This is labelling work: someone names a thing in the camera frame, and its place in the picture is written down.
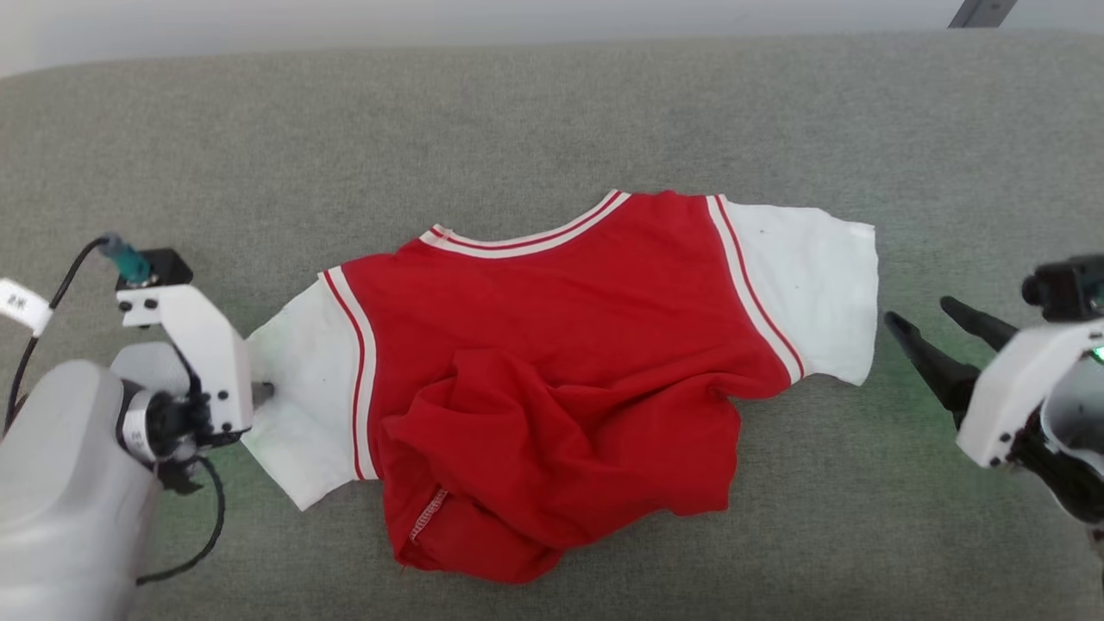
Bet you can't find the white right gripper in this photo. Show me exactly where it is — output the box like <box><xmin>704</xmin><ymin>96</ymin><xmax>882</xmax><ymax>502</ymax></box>
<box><xmin>884</xmin><ymin>296</ymin><xmax>1104</xmax><ymax>471</ymax></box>

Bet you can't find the teal cable connector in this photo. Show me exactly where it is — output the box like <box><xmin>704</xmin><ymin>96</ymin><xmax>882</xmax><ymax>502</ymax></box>
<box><xmin>97</xmin><ymin>234</ymin><xmax>155</xmax><ymax>286</ymax></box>

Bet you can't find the red and white shirt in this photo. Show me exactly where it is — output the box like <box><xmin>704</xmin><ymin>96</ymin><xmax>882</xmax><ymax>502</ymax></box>
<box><xmin>241</xmin><ymin>189</ymin><xmax>880</xmax><ymax>586</ymax></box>

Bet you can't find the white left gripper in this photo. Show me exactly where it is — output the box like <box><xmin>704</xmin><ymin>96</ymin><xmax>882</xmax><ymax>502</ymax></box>
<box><xmin>116</xmin><ymin>284</ymin><xmax>276</xmax><ymax>449</ymax></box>

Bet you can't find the thin black looped cable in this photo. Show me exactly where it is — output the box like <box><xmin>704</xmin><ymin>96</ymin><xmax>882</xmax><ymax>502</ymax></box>
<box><xmin>135</xmin><ymin>455</ymin><xmax>228</xmax><ymax>588</ymax></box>

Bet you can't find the grey metal bar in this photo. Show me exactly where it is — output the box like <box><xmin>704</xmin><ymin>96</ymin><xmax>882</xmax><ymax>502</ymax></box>
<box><xmin>949</xmin><ymin>0</ymin><xmax>1019</xmax><ymax>29</ymax></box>

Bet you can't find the grey fabric sofa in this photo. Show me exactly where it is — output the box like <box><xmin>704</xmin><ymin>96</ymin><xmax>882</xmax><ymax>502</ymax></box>
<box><xmin>0</xmin><ymin>30</ymin><xmax>1104</xmax><ymax>621</ymax></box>

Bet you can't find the black cable with white label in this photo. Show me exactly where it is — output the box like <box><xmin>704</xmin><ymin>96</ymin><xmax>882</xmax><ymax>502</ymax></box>
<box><xmin>0</xmin><ymin>236</ymin><xmax>115</xmax><ymax>436</ymax></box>

